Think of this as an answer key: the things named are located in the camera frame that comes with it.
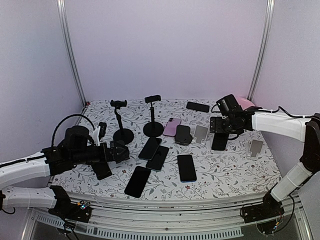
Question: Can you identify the left aluminium frame post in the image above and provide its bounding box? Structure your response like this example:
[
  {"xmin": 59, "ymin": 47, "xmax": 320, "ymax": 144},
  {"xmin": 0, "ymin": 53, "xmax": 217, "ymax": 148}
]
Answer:
[{"xmin": 56, "ymin": 0, "xmax": 87, "ymax": 107}]

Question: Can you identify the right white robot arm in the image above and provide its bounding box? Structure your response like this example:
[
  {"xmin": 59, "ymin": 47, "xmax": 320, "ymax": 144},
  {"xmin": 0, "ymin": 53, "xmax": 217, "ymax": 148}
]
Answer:
[{"xmin": 209, "ymin": 109, "xmax": 320, "ymax": 218}]

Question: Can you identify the aluminium frame post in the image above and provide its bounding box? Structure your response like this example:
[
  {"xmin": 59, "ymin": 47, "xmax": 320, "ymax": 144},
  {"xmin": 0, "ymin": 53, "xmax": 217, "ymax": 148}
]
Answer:
[
  {"xmin": 247, "ymin": 0, "xmax": 275, "ymax": 102},
  {"xmin": 56, "ymin": 0, "xmax": 87, "ymax": 107}
]

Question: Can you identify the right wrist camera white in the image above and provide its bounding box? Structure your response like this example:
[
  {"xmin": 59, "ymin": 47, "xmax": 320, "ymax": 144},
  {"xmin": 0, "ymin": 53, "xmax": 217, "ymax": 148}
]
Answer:
[{"xmin": 216, "ymin": 94, "xmax": 243, "ymax": 116}]

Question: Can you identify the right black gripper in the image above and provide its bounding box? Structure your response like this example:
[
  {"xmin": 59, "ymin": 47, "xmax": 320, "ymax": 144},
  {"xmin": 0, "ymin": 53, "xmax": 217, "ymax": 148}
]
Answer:
[{"xmin": 210, "ymin": 116, "xmax": 242, "ymax": 134}]

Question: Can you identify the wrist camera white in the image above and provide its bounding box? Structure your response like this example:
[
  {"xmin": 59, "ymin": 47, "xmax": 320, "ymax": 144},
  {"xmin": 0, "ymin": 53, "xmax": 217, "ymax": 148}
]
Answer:
[
  {"xmin": 216, "ymin": 94, "xmax": 243, "ymax": 116},
  {"xmin": 92, "ymin": 122, "xmax": 107, "ymax": 147}
]

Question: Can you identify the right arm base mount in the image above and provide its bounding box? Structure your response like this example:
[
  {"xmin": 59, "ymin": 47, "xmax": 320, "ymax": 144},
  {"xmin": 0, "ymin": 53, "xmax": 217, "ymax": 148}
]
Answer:
[{"xmin": 239, "ymin": 193, "xmax": 285, "ymax": 235}]

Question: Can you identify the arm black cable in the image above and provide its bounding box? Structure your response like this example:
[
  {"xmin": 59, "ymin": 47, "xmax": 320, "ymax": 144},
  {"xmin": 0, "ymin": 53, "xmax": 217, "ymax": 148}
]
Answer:
[
  {"xmin": 51, "ymin": 114, "xmax": 97, "ymax": 148},
  {"xmin": 211, "ymin": 103, "xmax": 313, "ymax": 141}
]

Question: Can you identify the black folding stand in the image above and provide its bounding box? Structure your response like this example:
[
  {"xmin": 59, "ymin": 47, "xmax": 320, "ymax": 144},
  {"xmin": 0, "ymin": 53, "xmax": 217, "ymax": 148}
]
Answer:
[
  {"xmin": 174, "ymin": 125, "xmax": 193, "ymax": 146},
  {"xmin": 109, "ymin": 140, "xmax": 130, "ymax": 164}
]

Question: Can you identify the left tall black phone stand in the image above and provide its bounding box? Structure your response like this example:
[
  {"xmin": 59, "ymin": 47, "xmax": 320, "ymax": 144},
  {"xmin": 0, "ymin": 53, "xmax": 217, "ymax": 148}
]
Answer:
[{"xmin": 110, "ymin": 99, "xmax": 134, "ymax": 145}]

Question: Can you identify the black phone lower stacked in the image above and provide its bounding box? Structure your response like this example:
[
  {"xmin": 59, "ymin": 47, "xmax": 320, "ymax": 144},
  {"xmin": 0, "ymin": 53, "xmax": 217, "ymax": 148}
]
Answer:
[{"xmin": 145, "ymin": 146, "xmax": 169, "ymax": 172}]

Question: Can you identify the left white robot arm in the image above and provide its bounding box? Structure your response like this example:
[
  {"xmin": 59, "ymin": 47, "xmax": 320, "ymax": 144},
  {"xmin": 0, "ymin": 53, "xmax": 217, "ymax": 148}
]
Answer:
[{"xmin": 0, "ymin": 125, "xmax": 129, "ymax": 217}]

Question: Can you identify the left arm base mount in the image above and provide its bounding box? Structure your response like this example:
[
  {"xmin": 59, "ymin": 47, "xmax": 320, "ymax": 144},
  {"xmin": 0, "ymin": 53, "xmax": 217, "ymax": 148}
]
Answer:
[{"xmin": 48, "ymin": 185, "xmax": 92, "ymax": 223}]

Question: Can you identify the floral patterned table mat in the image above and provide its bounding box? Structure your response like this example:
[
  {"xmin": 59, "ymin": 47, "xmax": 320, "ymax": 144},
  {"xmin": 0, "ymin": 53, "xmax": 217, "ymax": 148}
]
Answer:
[{"xmin": 52, "ymin": 98, "xmax": 283, "ymax": 201}]

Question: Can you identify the tall black phone stand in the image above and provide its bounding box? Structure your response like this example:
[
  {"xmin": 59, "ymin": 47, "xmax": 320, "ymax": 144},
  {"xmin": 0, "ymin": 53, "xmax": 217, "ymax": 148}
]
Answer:
[
  {"xmin": 143, "ymin": 94, "xmax": 164, "ymax": 137},
  {"xmin": 110, "ymin": 99, "xmax": 134, "ymax": 145}
]

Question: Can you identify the silver folding phone stand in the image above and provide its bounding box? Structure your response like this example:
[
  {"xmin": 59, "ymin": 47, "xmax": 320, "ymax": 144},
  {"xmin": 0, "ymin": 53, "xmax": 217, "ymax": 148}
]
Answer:
[{"xmin": 193, "ymin": 125, "xmax": 209, "ymax": 146}]

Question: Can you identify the black phone stacked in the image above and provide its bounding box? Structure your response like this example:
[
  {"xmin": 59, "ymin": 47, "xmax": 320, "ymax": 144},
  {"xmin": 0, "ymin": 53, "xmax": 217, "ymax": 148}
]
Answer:
[
  {"xmin": 138, "ymin": 137, "xmax": 162, "ymax": 161},
  {"xmin": 145, "ymin": 146, "xmax": 169, "ymax": 172}
]

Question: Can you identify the black phone upper stacked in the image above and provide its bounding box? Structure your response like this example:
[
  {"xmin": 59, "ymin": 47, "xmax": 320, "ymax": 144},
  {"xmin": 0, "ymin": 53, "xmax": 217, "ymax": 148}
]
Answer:
[{"xmin": 138, "ymin": 137, "xmax": 162, "ymax": 161}]

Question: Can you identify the pink smartphone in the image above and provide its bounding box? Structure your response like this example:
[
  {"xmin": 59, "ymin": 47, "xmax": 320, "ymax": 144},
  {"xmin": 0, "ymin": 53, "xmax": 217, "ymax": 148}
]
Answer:
[{"xmin": 162, "ymin": 117, "xmax": 182, "ymax": 137}]

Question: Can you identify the aluminium front rail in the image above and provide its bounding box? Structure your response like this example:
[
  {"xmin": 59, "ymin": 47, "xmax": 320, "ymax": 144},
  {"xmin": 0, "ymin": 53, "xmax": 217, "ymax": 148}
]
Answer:
[{"xmin": 22, "ymin": 193, "xmax": 314, "ymax": 240}]

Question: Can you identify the black phone at back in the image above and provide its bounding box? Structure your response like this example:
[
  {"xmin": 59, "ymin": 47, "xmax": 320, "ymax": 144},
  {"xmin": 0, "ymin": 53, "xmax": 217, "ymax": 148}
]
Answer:
[{"xmin": 186, "ymin": 101, "xmax": 210, "ymax": 113}]

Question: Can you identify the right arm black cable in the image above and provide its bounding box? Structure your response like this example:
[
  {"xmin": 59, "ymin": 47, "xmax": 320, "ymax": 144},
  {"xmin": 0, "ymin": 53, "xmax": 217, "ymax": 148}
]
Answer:
[{"xmin": 211, "ymin": 103, "xmax": 313, "ymax": 141}]

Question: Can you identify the right tall black phone stand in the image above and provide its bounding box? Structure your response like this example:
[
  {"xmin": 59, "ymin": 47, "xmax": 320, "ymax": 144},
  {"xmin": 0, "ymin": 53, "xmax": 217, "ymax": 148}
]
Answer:
[{"xmin": 143, "ymin": 94, "xmax": 164, "ymax": 137}]

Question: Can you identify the pink plate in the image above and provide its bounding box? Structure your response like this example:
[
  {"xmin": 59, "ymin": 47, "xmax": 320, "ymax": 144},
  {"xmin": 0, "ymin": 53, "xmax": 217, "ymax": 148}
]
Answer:
[{"xmin": 235, "ymin": 96, "xmax": 256, "ymax": 110}]

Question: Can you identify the white folding stand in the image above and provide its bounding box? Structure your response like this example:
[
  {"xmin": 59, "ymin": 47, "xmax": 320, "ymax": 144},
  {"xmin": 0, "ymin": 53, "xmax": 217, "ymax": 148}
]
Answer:
[{"xmin": 247, "ymin": 140, "xmax": 264, "ymax": 158}]

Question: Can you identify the black phone small left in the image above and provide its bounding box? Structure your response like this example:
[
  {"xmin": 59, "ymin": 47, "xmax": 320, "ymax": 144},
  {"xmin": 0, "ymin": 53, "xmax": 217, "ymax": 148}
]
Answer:
[{"xmin": 91, "ymin": 162, "xmax": 112, "ymax": 181}]

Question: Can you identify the right aluminium frame post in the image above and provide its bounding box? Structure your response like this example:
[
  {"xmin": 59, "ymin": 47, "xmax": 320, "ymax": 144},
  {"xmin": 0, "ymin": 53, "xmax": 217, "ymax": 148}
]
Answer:
[{"xmin": 247, "ymin": 0, "xmax": 275, "ymax": 102}]

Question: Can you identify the blue-edged phone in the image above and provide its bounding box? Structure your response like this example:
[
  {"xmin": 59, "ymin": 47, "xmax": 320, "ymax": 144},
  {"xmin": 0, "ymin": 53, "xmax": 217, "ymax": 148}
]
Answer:
[
  {"xmin": 211, "ymin": 132, "xmax": 229, "ymax": 151},
  {"xmin": 177, "ymin": 154, "xmax": 197, "ymax": 183}
]

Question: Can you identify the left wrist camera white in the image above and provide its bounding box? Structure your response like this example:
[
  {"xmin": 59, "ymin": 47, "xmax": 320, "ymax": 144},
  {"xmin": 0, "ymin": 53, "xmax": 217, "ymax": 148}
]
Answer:
[{"xmin": 92, "ymin": 122, "xmax": 107, "ymax": 147}]

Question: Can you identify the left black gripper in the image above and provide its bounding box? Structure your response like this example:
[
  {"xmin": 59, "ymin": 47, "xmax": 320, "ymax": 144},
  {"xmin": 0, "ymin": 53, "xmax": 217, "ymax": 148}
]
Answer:
[{"xmin": 71, "ymin": 140, "xmax": 129, "ymax": 165}]

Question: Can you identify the black phone front left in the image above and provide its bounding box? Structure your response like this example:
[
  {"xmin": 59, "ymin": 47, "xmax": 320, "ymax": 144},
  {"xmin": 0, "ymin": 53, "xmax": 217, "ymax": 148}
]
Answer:
[{"xmin": 124, "ymin": 166, "xmax": 151, "ymax": 198}]

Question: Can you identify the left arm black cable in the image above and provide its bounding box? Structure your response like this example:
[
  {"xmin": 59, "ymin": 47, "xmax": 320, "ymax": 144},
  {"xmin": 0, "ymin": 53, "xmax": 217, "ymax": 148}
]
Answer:
[{"xmin": 51, "ymin": 114, "xmax": 97, "ymax": 148}]

